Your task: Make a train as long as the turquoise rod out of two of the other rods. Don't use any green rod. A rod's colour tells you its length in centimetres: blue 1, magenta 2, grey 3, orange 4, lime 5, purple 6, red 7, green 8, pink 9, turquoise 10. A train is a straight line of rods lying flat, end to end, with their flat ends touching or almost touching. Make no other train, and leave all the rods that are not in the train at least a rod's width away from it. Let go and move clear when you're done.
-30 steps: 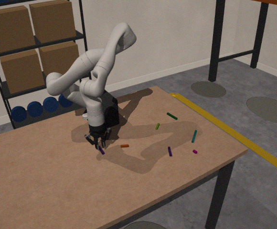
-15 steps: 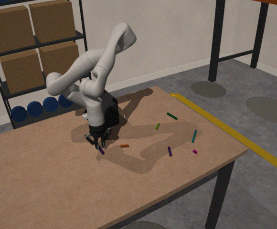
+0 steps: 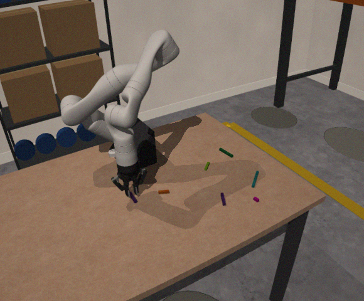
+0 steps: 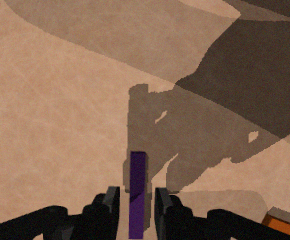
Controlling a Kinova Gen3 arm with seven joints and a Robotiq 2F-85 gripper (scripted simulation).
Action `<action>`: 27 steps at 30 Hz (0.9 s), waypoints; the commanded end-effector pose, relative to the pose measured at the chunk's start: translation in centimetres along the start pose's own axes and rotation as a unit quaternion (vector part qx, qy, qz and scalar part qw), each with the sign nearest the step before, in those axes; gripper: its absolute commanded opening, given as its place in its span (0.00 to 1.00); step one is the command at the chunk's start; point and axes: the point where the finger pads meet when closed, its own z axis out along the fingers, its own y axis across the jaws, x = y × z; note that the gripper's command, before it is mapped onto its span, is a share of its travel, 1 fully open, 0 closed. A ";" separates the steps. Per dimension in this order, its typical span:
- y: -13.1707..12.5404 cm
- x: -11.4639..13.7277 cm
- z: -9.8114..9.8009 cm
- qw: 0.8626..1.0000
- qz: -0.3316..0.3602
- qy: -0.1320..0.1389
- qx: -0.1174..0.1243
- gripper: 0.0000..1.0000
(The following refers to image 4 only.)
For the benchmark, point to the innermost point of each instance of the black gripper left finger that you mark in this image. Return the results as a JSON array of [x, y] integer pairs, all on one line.
[[55, 223]]

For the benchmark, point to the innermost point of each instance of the orange rod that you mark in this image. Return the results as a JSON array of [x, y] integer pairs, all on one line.
[[276, 223]]

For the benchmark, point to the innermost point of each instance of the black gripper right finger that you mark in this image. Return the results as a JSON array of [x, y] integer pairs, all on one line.
[[220, 224]]

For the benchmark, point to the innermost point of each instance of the purple rod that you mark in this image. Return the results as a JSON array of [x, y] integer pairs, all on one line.
[[137, 194]]

